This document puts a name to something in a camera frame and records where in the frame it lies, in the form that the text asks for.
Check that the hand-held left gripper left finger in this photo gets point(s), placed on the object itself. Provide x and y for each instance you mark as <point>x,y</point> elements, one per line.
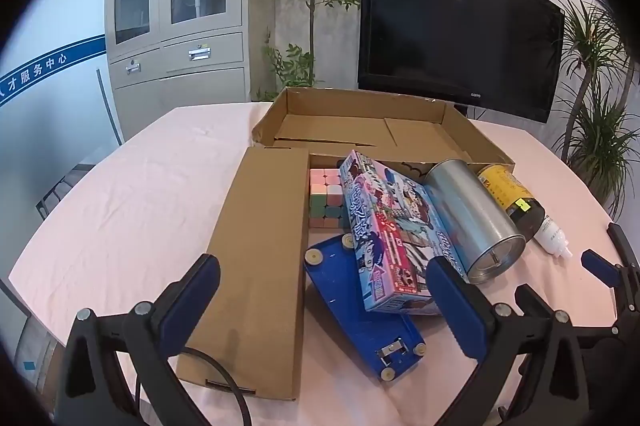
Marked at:
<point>192,301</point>

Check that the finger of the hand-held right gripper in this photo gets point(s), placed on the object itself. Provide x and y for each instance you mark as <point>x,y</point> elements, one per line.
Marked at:
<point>532,301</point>
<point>600,268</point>

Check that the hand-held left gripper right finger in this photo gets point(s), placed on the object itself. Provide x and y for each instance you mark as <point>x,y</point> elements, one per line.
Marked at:
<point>457,306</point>

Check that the small white plastic bottle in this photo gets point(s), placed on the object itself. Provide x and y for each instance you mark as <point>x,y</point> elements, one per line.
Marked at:
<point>550,236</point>

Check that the brown cardboard box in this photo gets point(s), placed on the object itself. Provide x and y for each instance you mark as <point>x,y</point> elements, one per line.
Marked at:
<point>260,256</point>

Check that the silver metal can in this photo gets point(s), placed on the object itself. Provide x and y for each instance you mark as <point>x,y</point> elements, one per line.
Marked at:
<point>465,211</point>

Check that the colourful printed toy box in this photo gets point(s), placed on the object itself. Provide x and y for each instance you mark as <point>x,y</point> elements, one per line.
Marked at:
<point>390,226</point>

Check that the blue plastic case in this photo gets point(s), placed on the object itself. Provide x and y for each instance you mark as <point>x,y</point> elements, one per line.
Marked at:
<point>345,301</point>

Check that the dark jar with yellow label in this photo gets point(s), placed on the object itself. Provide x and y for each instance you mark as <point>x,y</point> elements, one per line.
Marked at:
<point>505,191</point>

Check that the pastel puzzle cube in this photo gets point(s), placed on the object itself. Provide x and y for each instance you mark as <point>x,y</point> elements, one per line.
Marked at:
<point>325,201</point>

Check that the spiky green palm plant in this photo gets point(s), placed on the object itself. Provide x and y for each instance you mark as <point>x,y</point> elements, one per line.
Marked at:
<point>600,141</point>

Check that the dark chair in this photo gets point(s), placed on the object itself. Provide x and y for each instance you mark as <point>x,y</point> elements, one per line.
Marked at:
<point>60,191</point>

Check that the grey metal cabinet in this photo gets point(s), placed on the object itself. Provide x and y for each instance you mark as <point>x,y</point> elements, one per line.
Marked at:
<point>200,81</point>

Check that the black flat screen television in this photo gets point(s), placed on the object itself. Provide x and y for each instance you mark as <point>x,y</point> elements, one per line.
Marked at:
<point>450,21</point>

